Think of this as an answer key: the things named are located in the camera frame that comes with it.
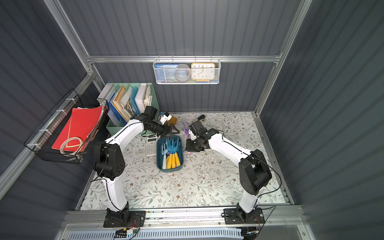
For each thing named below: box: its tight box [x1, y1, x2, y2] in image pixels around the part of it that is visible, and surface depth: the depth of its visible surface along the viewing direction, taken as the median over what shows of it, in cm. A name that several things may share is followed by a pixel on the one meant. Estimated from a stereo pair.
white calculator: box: [145, 136, 157, 157], surface depth 101 cm
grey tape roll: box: [174, 63, 191, 82], surface depth 89 cm
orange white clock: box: [191, 62, 216, 82], surface depth 91 cm
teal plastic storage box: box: [156, 135, 184, 173], surface depth 94 cm
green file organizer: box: [97, 82, 160, 135], surface depth 101 cm
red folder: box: [51, 105, 104, 152], surface depth 75 cm
